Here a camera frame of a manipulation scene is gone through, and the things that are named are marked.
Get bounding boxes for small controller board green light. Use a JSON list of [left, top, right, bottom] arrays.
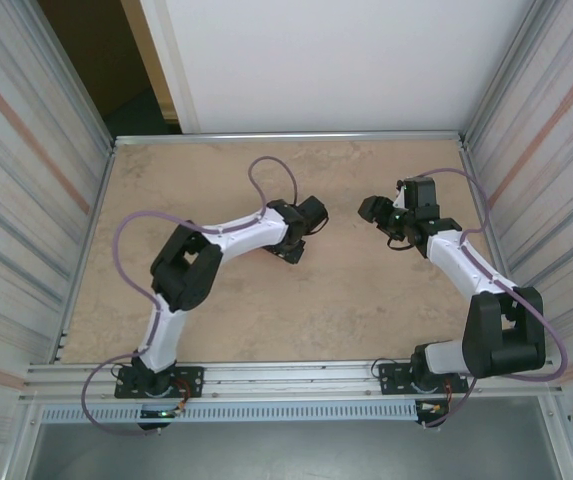
[[138, 407, 185, 420]]

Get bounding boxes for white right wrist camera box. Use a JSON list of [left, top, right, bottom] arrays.
[[392, 180, 411, 210]]

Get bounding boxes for aluminium table edge rail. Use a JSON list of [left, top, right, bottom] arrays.
[[112, 130, 467, 148]]

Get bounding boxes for wide aluminium mounting rail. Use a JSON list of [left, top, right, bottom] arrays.
[[18, 355, 565, 404]]

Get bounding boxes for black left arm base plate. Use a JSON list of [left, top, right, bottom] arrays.
[[114, 366, 205, 400]]

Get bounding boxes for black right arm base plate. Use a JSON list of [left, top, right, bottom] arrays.
[[378, 360, 469, 396]]

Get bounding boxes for grey slotted cable duct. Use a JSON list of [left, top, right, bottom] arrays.
[[39, 402, 420, 422]]

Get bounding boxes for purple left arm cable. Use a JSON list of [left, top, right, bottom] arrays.
[[81, 155, 301, 437]]

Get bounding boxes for aluminium frame post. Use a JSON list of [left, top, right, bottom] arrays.
[[30, 0, 117, 146], [464, 0, 555, 144]]

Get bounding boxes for small connector board with wires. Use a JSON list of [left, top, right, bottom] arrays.
[[415, 401, 451, 429]]

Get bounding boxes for beige wooden door frame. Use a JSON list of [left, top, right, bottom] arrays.
[[119, 0, 183, 122]]

